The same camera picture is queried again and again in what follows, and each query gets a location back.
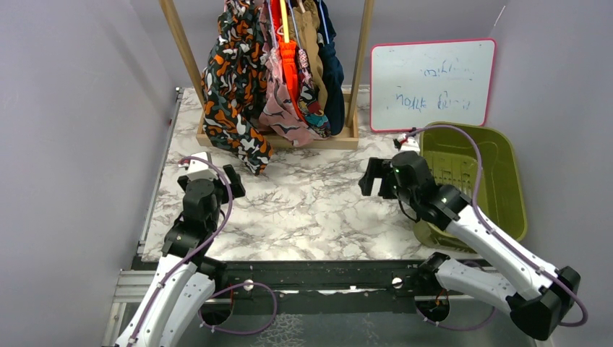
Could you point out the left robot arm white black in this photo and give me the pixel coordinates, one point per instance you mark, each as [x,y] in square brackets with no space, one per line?
[185,276]

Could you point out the tan khaki shorts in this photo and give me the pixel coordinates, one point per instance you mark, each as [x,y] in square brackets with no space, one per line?
[308,22]

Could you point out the pink framed whiteboard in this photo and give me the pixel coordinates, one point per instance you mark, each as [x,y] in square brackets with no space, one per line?
[416,84]

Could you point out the camouflage orange black garment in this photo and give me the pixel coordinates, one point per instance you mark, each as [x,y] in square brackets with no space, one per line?
[234,85]

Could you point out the olive green plastic basket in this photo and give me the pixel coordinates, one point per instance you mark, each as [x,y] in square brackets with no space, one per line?
[452,160]

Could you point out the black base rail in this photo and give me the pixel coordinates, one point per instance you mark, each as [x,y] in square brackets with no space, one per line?
[319,287]

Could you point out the pink patterned garment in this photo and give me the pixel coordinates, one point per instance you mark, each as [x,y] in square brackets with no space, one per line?
[279,113]

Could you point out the navy blue shorts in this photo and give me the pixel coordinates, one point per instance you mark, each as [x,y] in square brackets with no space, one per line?
[333,76]

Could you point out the colourful patterned shorts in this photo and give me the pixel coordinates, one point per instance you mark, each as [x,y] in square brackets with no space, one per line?
[308,104]

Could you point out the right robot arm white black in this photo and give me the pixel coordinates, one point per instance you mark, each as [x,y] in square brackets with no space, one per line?
[534,293]

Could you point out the light blue wire hanger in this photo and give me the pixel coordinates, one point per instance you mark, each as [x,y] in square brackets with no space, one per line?
[324,23]

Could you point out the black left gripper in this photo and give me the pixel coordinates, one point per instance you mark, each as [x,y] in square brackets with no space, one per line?
[238,189]

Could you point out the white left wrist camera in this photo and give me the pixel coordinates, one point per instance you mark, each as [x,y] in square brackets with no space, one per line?
[196,169]

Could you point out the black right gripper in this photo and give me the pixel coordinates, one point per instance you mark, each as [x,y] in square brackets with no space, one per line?
[380,168]

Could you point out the wooden clothes rack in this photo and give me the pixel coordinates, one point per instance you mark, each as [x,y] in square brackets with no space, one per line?
[348,139]

